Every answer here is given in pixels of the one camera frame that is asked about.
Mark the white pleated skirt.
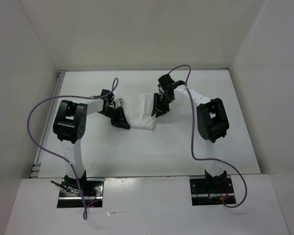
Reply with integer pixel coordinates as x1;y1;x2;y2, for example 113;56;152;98
121;93;156;131

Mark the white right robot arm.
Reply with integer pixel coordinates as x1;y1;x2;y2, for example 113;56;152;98
151;74;229;192

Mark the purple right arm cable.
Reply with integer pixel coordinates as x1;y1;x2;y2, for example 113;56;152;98
168;65;249;208

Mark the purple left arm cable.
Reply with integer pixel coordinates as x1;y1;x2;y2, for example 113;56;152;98
26;77;119;220

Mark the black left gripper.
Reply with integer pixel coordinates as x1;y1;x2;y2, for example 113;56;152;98
98;106;130;130

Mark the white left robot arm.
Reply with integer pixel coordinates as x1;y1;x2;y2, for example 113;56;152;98
52;89;130;196

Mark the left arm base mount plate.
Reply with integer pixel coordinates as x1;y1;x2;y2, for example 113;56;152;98
57;178;105;208

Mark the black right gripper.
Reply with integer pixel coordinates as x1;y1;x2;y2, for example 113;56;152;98
151;93;173;118

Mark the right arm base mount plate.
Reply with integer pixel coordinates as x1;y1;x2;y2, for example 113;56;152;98
189;177;236;206

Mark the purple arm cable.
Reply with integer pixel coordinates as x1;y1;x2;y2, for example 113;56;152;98
26;77;119;220
168;65;249;208

